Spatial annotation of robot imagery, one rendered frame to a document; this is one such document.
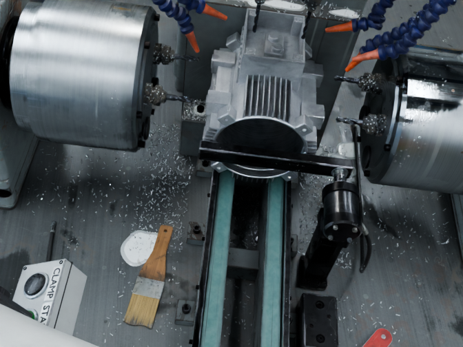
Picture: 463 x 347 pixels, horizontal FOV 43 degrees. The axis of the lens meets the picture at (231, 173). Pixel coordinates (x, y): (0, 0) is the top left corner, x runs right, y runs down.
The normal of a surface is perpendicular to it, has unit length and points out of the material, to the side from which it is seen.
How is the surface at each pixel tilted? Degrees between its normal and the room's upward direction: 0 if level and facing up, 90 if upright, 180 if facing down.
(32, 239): 0
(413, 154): 73
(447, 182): 96
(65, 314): 60
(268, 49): 0
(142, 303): 1
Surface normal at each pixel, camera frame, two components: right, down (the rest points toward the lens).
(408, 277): 0.11, -0.60
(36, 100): -0.04, 0.52
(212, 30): -0.07, 0.79
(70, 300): 0.91, -0.19
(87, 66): 0.04, 0.04
